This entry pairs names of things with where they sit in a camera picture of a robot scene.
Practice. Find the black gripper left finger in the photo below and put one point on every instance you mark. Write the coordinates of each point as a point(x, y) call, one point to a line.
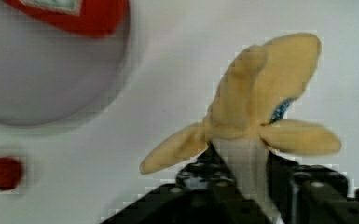
point(204, 192)

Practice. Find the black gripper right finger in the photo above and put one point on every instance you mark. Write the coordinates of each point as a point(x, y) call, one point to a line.
point(310, 194)

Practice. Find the yellow plush peeled banana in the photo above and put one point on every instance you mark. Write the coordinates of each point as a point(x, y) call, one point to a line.
point(245, 121)

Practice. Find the red plush strawberry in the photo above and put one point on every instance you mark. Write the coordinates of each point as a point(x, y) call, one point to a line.
point(11, 173)

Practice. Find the red plush ketchup bottle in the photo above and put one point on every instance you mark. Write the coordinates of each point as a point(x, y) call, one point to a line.
point(90, 18)

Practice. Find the round grey plate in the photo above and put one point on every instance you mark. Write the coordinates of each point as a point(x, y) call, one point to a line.
point(47, 74)

